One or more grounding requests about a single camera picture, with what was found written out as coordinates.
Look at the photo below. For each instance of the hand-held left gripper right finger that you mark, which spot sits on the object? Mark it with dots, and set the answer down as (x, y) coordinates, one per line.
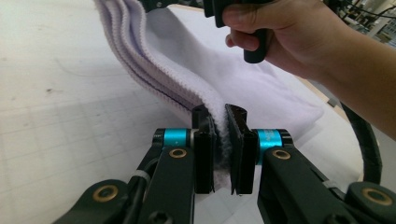
(244, 155)

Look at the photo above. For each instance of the white printed cloth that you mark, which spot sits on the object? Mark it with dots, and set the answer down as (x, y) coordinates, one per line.
(218, 77)

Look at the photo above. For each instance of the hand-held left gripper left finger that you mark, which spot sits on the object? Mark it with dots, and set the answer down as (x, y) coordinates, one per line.
(204, 155)

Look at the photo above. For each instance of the white foam mat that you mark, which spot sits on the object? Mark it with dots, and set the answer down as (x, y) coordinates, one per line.
(62, 109)

